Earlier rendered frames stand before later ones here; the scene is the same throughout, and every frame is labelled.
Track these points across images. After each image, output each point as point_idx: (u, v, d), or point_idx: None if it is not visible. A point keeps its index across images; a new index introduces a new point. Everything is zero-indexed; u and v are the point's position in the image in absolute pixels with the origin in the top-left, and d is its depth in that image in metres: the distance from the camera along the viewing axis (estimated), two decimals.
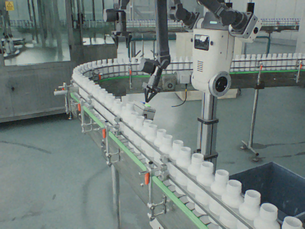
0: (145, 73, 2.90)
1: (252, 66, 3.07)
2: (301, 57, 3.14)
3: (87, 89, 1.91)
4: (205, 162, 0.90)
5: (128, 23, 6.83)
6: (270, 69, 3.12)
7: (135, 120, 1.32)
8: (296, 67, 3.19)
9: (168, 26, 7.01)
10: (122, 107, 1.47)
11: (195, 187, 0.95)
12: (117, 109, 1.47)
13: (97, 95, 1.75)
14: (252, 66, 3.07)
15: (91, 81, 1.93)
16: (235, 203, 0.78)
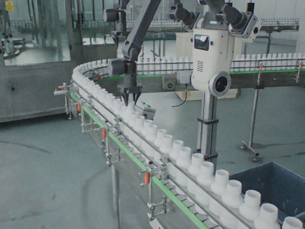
0: (145, 73, 2.90)
1: (252, 66, 3.07)
2: (301, 57, 3.14)
3: (87, 89, 1.91)
4: (205, 162, 0.90)
5: (128, 23, 6.83)
6: (270, 69, 3.12)
7: (136, 120, 1.32)
8: (296, 67, 3.19)
9: (168, 26, 7.01)
10: (122, 107, 1.47)
11: (195, 187, 0.95)
12: (117, 108, 1.47)
13: (97, 95, 1.75)
14: (252, 66, 3.07)
15: (91, 81, 1.93)
16: (235, 203, 0.78)
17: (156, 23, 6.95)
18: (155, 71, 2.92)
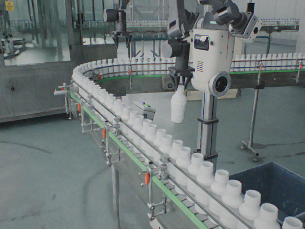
0: (145, 73, 2.90)
1: (252, 66, 3.07)
2: (301, 57, 3.14)
3: (88, 89, 1.90)
4: (205, 162, 0.90)
5: (128, 23, 6.83)
6: (270, 69, 3.12)
7: (134, 118, 1.34)
8: (296, 67, 3.19)
9: None
10: (122, 108, 1.46)
11: (194, 187, 0.95)
12: (117, 109, 1.46)
13: (97, 95, 1.75)
14: (252, 66, 3.07)
15: (91, 81, 1.93)
16: (235, 203, 0.78)
17: (156, 23, 6.95)
18: (155, 71, 2.92)
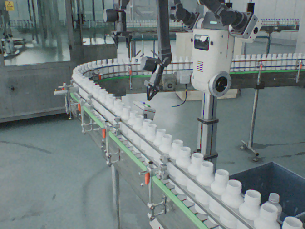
0: (145, 73, 2.90)
1: (252, 66, 3.07)
2: (301, 57, 3.14)
3: (88, 89, 1.90)
4: (205, 162, 0.90)
5: (128, 23, 6.83)
6: (270, 69, 3.12)
7: (134, 118, 1.34)
8: (296, 67, 3.19)
9: None
10: (122, 108, 1.46)
11: (194, 187, 0.95)
12: (117, 109, 1.46)
13: (97, 95, 1.75)
14: (252, 66, 3.07)
15: (91, 81, 1.93)
16: (235, 203, 0.78)
17: (156, 23, 6.95)
18: None
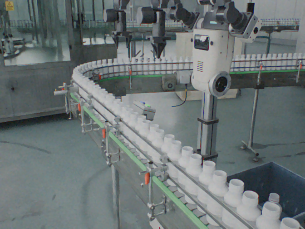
0: (145, 73, 2.90)
1: (252, 66, 3.07)
2: (301, 57, 3.14)
3: (87, 89, 1.91)
4: (193, 154, 0.95)
5: (128, 23, 6.83)
6: (270, 69, 3.12)
7: (129, 116, 1.37)
8: (296, 67, 3.19)
9: (168, 26, 7.01)
10: (121, 108, 1.47)
11: (182, 178, 1.00)
12: (116, 109, 1.47)
13: (97, 95, 1.75)
14: (252, 66, 3.07)
15: (91, 81, 1.93)
16: (223, 191, 0.83)
17: None
18: (155, 71, 2.92)
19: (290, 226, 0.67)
